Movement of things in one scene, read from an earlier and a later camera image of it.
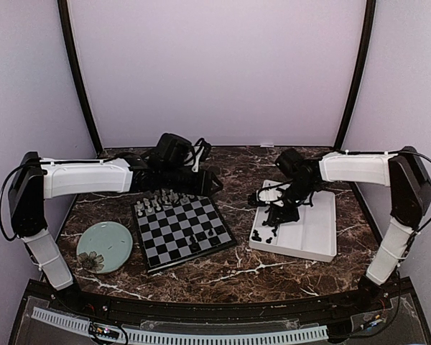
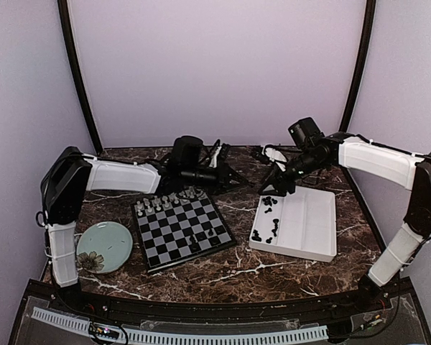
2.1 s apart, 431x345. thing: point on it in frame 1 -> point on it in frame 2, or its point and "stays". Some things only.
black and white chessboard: x=174 y=231 stays
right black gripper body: x=300 y=191 -> x=309 y=164
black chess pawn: x=194 y=245 stays
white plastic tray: x=313 y=236 stays
